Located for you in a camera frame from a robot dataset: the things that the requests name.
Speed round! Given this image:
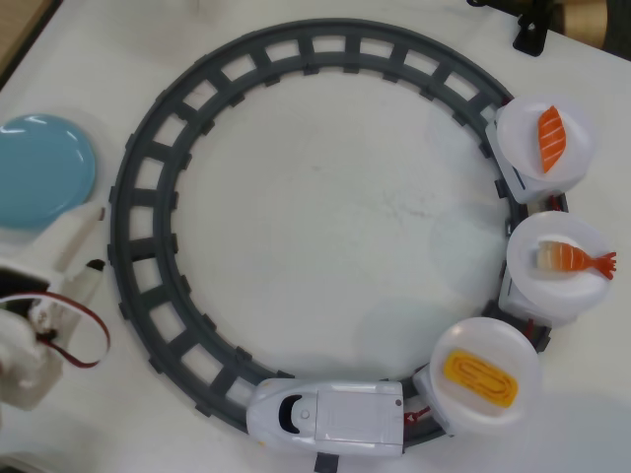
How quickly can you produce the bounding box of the red and white servo cable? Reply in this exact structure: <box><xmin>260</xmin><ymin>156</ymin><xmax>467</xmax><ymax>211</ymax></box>
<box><xmin>0</xmin><ymin>290</ymin><xmax>112</xmax><ymax>369</ymax></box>

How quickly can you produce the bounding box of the black table clamp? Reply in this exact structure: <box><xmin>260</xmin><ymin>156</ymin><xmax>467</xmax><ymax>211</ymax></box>
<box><xmin>467</xmin><ymin>0</ymin><xmax>549</xmax><ymax>55</ymax></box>

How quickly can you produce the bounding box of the tan wooden background object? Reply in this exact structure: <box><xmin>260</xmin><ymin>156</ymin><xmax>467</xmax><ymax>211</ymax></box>
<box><xmin>556</xmin><ymin>0</ymin><xmax>613</xmax><ymax>49</ymax></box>

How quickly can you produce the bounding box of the blue round dish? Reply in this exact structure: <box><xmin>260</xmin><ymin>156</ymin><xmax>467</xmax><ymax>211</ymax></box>
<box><xmin>0</xmin><ymin>112</ymin><xmax>100</xmax><ymax>233</ymax></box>

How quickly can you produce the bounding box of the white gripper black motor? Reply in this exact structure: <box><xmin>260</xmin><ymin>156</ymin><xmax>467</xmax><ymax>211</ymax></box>
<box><xmin>0</xmin><ymin>205</ymin><xmax>105</xmax><ymax>356</ymax></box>

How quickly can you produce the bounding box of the white Shinkansen toy locomotive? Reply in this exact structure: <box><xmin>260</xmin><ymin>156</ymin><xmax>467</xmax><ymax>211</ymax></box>
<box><xmin>245</xmin><ymin>378</ymin><xmax>406</xmax><ymax>454</ymax></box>

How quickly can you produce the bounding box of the grey circular toy train track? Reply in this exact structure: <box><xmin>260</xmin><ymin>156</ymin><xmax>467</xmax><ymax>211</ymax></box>
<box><xmin>106</xmin><ymin>18</ymin><xmax>573</xmax><ymax>469</ymax></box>

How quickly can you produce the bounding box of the orange salmon sushi toy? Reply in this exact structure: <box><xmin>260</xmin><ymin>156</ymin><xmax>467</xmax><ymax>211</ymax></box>
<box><xmin>536</xmin><ymin>105</ymin><xmax>567</xmax><ymax>173</ymax></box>

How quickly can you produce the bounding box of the yellow egg sushi toy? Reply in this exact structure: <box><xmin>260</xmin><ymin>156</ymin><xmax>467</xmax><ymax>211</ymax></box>
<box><xmin>440</xmin><ymin>348</ymin><xmax>520</xmax><ymax>409</ymax></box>

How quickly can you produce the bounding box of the white round plastic plate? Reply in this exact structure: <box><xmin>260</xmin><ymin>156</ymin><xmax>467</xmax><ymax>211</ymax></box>
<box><xmin>430</xmin><ymin>317</ymin><xmax>539</xmax><ymax>438</ymax></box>
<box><xmin>507</xmin><ymin>211</ymin><xmax>612</xmax><ymax>326</ymax></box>
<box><xmin>496</xmin><ymin>96</ymin><xmax>600</xmax><ymax>191</ymax></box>

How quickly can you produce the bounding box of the orange shrimp sushi toy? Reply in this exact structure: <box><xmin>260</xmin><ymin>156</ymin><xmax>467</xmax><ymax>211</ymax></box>
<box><xmin>533</xmin><ymin>240</ymin><xmax>618</xmax><ymax>281</ymax></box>

